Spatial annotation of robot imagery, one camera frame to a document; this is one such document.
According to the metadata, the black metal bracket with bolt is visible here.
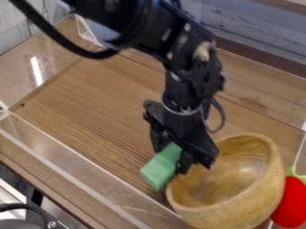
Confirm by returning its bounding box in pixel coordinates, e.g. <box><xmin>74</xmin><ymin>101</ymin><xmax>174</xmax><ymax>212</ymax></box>
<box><xmin>25</xmin><ymin>188</ymin><xmax>72</xmax><ymax>229</ymax></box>

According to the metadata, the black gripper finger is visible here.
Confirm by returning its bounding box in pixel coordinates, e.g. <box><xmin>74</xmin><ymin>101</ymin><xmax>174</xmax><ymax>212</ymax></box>
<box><xmin>150</xmin><ymin>121</ymin><xmax>172</xmax><ymax>152</ymax></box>
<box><xmin>175</xmin><ymin>146</ymin><xmax>218</xmax><ymax>174</ymax></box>

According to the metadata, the clear acrylic corner bracket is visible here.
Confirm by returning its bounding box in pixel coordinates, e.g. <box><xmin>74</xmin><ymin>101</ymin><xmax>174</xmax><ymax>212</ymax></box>
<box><xmin>75</xmin><ymin>14</ymin><xmax>103</xmax><ymax>47</ymax></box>

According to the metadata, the black cable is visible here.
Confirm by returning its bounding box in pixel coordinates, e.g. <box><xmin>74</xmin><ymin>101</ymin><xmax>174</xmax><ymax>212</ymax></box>
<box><xmin>9</xmin><ymin>0</ymin><xmax>120</xmax><ymax>60</ymax></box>

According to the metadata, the green rectangular block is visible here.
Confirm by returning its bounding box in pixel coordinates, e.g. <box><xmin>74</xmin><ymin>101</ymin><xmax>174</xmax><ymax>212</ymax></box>
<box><xmin>140</xmin><ymin>143</ymin><xmax>182</xmax><ymax>191</ymax></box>

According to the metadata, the clear acrylic enclosure wall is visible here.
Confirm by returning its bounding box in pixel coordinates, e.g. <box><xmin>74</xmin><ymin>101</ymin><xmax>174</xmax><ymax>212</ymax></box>
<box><xmin>0</xmin><ymin>10</ymin><xmax>306</xmax><ymax>229</ymax></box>

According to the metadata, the brown wooden bowl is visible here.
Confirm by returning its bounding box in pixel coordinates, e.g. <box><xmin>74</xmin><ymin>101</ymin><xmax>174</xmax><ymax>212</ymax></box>
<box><xmin>166</xmin><ymin>133</ymin><xmax>285</xmax><ymax>229</ymax></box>

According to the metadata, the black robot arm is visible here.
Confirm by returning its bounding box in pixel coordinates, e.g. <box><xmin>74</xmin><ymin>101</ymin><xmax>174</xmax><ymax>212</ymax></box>
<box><xmin>59</xmin><ymin>0</ymin><xmax>226</xmax><ymax>174</ymax></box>

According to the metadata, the red plush strawberry toy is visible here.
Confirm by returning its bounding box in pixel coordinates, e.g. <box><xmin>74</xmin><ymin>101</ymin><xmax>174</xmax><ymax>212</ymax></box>
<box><xmin>270</xmin><ymin>166</ymin><xmax>306</xmax><ymax>229</ymax></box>

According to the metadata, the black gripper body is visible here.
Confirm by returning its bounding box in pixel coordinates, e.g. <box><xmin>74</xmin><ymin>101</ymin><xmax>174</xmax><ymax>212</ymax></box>
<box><xmin>143</xmin><ymin>89</ymin><xmax>219</xmax><ymax>149</ymax></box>

